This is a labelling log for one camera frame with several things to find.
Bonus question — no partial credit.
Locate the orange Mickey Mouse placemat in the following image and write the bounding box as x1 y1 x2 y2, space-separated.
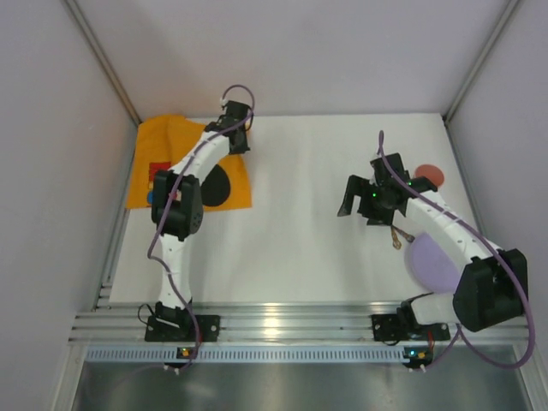
126 115 252 211

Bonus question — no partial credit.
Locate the gold spoon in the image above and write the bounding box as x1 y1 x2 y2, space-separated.
394 227 415 242

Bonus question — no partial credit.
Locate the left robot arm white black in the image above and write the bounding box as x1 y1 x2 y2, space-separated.
146 100 254 330

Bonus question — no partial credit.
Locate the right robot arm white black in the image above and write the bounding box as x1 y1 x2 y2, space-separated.
337 153 528 332

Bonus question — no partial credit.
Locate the red cup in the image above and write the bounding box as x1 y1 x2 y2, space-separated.
414 164 445 188

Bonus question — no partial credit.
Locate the lilac plate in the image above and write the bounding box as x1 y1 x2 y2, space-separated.
405 233 462 294

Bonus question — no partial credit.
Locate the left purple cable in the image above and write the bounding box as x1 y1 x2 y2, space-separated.
147 84 258 372

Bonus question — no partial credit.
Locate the purple cable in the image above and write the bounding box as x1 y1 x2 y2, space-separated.
147 84 258 372
376 130 539 372

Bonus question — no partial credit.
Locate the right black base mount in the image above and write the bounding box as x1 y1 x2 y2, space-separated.
371 313 450 343

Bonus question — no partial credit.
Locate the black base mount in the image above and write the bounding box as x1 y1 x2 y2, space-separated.
371 313 450 343
144 315 221 343

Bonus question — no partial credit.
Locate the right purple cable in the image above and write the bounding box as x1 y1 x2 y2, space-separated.
376 130 539 372

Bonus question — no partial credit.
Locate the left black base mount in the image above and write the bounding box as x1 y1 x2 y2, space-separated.
144 315 221 343

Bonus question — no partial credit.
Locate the aluminium rail frame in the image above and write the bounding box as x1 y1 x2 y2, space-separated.
68 273 532 346

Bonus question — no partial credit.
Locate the perforated cable duct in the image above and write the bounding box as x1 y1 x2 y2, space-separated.
86 346 409 364

